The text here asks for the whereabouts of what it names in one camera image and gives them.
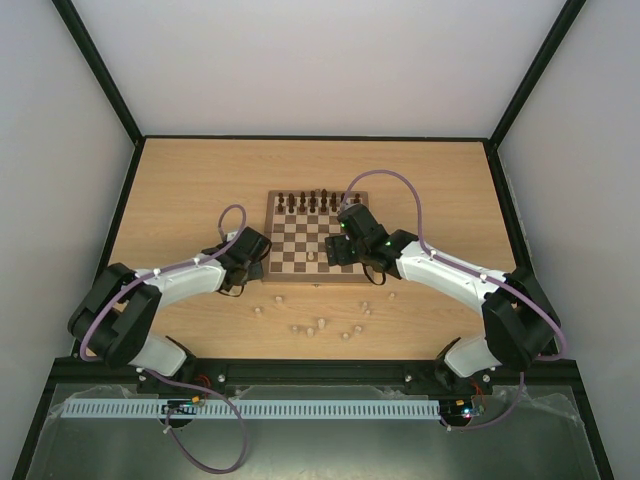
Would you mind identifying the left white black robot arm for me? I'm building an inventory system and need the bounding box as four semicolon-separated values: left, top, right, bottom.
67;227;271;377

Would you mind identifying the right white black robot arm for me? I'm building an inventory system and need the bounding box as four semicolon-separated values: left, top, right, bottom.
325;204;566;392

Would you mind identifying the wooden chess board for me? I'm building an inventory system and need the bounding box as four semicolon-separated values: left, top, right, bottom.
263;189;368;285

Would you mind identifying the metal front plate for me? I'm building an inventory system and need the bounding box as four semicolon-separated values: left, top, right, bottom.
26;385;598;479

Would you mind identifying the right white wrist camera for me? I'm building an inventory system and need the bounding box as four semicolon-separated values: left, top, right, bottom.
339;198;362;212

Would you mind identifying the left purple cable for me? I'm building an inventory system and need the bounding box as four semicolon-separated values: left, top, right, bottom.
79;203;249;474

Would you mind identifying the purple cable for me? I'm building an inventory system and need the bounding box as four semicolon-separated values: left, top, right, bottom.
79;203;249;474
342;169;569;432

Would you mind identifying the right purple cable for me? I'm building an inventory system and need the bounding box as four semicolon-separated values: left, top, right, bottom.
342;169;569;432

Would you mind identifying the light blue slotted cable duct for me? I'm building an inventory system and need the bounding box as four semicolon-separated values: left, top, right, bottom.
60;398;441;421

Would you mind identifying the black aluminium mounting rail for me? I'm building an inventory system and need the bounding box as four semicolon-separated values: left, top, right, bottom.
49;358;581;399

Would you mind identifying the black enclosure frame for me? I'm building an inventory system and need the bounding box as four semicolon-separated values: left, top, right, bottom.
0;0;640;480

